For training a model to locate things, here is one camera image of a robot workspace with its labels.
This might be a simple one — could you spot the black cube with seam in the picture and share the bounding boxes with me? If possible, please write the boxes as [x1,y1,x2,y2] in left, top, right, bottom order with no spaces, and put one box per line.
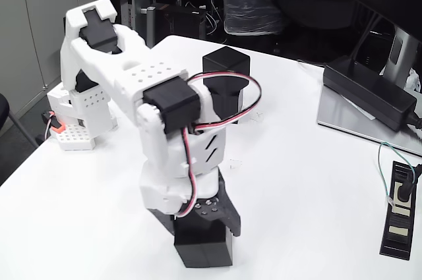
[173,216,236,269]

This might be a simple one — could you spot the black plain cube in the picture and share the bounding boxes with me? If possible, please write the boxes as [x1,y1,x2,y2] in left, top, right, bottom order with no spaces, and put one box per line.
[210,86,245,126]

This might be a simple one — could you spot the black smooth rounded cube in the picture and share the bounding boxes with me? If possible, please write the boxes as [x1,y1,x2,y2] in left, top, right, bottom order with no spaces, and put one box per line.
[202,46,251,97]

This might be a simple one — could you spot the white perforated clamp block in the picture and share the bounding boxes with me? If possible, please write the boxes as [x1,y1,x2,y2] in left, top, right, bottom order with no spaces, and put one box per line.
[42,111,97,152]

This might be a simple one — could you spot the black chair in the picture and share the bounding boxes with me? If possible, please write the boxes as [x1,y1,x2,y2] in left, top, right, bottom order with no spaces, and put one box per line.
[0,92,40,149]

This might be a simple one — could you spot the black power strip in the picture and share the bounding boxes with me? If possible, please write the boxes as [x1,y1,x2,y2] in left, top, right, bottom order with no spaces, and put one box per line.
[378,160,422,260]

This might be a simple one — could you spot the black power adapter brick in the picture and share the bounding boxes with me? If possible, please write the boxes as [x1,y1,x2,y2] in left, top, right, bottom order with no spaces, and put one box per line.
[322,55,418,132]

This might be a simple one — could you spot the silver monitor stand neck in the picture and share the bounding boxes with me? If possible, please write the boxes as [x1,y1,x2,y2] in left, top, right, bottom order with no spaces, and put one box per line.
[382,26,421,88]

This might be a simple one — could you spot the silver monitor base plate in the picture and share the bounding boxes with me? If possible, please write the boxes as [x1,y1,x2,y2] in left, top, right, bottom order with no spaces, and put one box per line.
[316,85,422,157]

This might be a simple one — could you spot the green cable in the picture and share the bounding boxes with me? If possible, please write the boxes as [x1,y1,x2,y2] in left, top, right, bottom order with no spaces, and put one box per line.
[377,141,417,208]

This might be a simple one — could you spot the silver metal post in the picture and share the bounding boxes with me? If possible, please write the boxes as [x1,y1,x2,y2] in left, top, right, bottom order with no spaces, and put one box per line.
[141,5,158,49]

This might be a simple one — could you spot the black plug with cable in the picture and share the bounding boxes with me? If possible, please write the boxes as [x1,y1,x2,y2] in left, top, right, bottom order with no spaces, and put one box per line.
[394,163,422,202]

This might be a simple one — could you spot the black adapter power cable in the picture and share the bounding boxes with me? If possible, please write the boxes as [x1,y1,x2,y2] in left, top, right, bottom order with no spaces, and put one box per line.
[407,110,422,133]

